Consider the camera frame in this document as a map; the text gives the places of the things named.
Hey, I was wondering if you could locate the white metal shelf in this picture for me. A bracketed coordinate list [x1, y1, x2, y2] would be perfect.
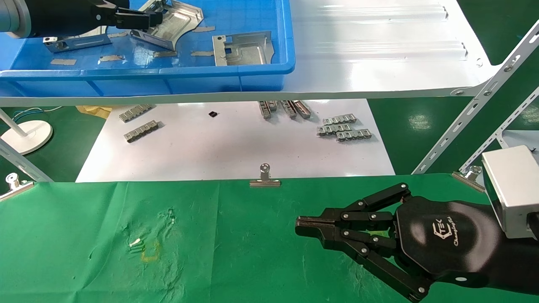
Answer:
[0, 0, 502, 107]

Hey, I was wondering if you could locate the silver binder clip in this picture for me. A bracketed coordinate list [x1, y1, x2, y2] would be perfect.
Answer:
[452, 166, 486, 193]
[0, 173, 35, 202]
[250, 163, 281, 188]

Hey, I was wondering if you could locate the white perforated angle strut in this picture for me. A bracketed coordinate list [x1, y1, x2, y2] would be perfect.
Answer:
[412, 20, 539, 175]
[459, 86, 539, 173]

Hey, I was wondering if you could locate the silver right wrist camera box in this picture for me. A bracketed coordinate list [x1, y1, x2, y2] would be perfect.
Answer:
[482, 146, 539, 239]

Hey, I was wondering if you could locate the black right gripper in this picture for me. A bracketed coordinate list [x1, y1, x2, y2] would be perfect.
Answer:
[296, 183, 504, 303]

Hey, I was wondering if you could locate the sheet metal bracket curved cutout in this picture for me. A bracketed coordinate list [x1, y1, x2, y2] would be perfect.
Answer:
[130, 0, 204, 51]

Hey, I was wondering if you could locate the flat sheet metal bracket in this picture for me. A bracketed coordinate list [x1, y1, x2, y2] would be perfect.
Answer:
[213, 32, 275, 67]

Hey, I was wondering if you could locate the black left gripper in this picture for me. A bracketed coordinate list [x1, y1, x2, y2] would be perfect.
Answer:
[27, 0, 164, 37]

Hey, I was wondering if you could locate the blue green cable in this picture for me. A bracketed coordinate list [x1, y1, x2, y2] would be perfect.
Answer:
[13, 106, 64, 123]

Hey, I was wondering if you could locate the grey flat plate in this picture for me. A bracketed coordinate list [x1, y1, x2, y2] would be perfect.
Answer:
[500, 130, 539, 152]

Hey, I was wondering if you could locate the blue plastic bin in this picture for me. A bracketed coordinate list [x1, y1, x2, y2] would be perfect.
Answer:
[0, 0, 295, 98]

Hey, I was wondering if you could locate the boxy sheet metal bracket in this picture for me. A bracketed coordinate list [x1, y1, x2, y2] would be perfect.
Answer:
[43, 26, 112, 53]

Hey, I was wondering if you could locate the white round lamp base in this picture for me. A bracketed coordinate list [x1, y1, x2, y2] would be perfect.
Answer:
[0, 109, 53, 155]

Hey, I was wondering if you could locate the white flat board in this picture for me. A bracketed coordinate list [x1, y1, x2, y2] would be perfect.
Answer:
[76, 99, 396, 183]

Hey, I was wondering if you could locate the green table cloth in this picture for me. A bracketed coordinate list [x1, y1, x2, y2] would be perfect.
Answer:
[0, 173, 539, 303]

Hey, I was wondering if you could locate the grey perforated angle strut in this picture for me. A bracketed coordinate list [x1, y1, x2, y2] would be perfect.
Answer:
[0, 139, 54, 183]

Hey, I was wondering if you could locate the yellow crumpled bag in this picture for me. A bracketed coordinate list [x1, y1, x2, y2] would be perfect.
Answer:
[76, 106, 113, 120]

